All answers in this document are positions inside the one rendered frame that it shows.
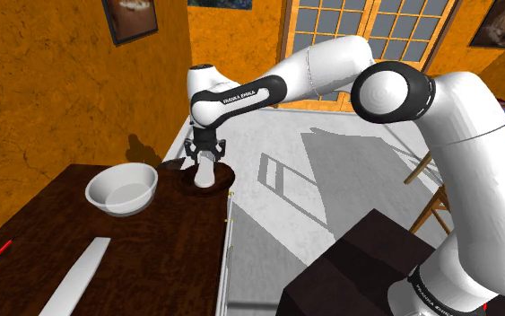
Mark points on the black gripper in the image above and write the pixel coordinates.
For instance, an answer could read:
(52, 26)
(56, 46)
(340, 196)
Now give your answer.
(204, 141)

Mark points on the white cup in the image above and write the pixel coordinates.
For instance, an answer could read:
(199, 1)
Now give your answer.
(205, 174)

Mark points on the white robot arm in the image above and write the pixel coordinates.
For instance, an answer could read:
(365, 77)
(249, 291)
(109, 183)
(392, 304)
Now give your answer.
(475, 166)

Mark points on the dark brown round plate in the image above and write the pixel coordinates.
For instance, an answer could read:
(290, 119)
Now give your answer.
(225, 177)

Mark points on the white bowl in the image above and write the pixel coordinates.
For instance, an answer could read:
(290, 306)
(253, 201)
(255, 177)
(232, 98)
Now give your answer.
(123, 192)

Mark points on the dark wood topped cabinet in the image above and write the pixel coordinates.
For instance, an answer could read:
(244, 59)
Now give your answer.
(156, 258)

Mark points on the orange framed glass door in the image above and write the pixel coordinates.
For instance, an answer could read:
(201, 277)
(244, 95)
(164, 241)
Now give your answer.
(330, 22)

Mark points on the white flat knife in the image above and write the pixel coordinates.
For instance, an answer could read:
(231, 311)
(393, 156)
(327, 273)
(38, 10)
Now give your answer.
(77, 278)

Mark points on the dark robot stand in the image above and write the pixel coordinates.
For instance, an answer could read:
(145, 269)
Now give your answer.
(357, 262)

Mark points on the wooden chair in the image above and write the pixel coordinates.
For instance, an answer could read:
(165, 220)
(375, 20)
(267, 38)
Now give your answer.
(429, 210)

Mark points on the dark blue wall picture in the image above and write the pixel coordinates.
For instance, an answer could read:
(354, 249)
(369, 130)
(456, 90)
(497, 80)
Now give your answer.
(221, 3)

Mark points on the dark brown wall picture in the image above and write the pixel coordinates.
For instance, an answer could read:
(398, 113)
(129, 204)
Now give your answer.
(503, 24)

